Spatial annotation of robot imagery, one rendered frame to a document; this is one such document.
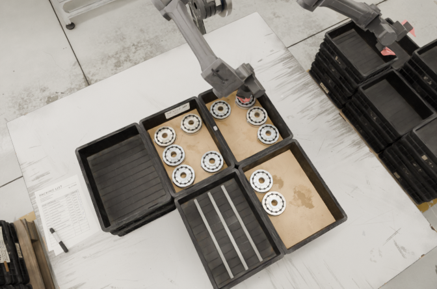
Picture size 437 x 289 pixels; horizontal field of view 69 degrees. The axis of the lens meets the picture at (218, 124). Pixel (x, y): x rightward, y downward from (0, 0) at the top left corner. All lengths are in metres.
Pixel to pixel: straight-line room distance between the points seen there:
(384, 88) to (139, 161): 1.70
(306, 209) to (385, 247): 0.42
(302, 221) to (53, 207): 1.16
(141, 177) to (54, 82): 1.66
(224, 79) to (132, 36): 2.14
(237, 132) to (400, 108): 1.26
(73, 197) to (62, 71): 1.52
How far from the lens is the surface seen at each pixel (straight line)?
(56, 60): 3.12
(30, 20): 3.52
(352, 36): 2.49
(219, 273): 1.42
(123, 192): 1.52
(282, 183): 1.50
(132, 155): 1.56
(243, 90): 1.51
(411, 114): 2.45
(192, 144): 1.53
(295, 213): 1.48
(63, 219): 1.73
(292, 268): 1.59
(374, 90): 2.43
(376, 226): 1.73
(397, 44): 2.90
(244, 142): 1.54
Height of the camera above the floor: 2.25
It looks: 65 degrees down
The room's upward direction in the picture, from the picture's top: straight up
